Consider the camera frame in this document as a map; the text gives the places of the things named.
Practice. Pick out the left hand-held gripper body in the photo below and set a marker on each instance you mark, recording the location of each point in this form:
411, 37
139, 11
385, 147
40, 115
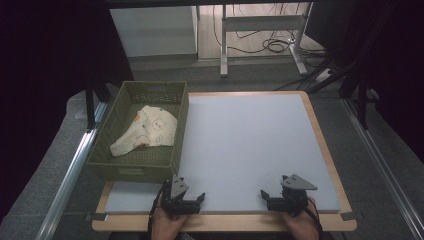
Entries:
175, 203

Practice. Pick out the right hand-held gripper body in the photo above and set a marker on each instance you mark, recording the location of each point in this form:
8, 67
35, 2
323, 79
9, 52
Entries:
295, 200

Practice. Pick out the green woven plastic basket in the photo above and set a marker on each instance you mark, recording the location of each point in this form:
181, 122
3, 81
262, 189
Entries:
146, 165

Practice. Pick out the cream patterned cloth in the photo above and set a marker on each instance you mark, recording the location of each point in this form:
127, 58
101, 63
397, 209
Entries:
153, 128

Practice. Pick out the person's left hand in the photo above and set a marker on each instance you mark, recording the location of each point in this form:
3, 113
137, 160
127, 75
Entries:
166, 228

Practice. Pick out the person's right hand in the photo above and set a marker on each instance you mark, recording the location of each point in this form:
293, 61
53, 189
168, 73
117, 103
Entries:
305, 226

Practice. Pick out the black tripod stand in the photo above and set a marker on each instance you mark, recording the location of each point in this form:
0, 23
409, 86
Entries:
361, 100

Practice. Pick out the white power strip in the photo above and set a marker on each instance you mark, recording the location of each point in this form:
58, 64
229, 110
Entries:
324, 75

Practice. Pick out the dark curtain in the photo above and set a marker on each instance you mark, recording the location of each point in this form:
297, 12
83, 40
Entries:
400, 66
43, 66

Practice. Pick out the white cabinet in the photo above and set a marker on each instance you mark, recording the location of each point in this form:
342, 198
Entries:
153, 31

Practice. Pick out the grey table bracket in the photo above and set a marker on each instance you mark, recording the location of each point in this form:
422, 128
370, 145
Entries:
348, 216
96, 217

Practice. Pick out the aluminium rail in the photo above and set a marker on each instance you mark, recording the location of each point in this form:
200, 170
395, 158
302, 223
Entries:
383, 166
71, 176

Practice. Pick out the white desk frame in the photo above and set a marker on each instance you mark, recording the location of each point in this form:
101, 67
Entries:
263, 22

